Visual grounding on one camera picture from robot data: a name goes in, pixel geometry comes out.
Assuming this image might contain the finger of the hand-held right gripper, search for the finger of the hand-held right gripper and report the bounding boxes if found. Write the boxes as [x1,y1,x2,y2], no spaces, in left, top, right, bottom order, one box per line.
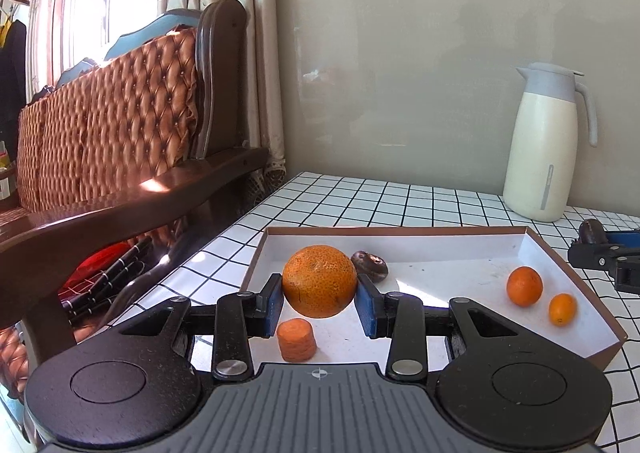
[567,242,640,294]
[606,229,640,250]

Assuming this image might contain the wooden sofa with orange cushion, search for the wooden sofa with orange cushion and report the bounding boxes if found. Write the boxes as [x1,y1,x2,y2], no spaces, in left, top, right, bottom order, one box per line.
[0,0,271,434]

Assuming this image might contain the large orange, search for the large orange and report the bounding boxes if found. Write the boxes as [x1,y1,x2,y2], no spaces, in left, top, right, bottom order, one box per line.
[282,245,359,319]

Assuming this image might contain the black striped cloth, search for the black striped cloth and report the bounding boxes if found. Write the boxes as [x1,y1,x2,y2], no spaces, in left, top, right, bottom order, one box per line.
[62,235,168,326]

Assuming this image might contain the black white checkered tablecloth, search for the black white checkered tablecloth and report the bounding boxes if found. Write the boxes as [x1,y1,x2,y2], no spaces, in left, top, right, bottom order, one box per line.
[112,172,640,449]

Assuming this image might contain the white shallow tray box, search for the white shallow tray box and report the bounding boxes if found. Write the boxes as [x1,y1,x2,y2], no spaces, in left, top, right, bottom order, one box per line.
[240,226,628,371]

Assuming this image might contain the brown mushroom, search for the brown mushroom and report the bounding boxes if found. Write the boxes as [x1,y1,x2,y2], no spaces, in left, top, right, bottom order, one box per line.
[350,250,391,282]

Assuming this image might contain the dark hanging garment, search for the dark hanging garment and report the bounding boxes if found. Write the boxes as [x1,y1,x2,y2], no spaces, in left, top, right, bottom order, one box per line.
[0,19,28,148]

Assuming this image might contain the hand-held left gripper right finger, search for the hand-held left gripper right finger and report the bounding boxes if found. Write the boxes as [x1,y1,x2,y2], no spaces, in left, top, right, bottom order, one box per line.
[356,277,521,381]

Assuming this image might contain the carrot chunk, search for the carrot chunk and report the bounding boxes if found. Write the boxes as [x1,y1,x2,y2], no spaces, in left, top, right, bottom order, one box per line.
[277,318,317,363]

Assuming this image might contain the cream thermos jug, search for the cream thermos jug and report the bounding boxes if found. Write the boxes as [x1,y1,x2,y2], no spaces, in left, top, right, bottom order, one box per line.
[502,62,599,223]

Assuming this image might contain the small orange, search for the small orange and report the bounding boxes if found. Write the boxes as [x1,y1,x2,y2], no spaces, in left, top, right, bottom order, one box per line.
[548,293,578,327]

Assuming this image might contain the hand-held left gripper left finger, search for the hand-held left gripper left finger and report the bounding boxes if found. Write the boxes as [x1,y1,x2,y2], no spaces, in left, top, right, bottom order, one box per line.
[120,274,286,381]

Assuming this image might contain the medium orange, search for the medium orange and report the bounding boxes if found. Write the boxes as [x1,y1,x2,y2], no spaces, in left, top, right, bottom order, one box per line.
[506,266,544,308]

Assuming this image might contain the red cloth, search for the red cloth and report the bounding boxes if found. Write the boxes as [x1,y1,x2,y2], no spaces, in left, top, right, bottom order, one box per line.
[59,242,132,301]

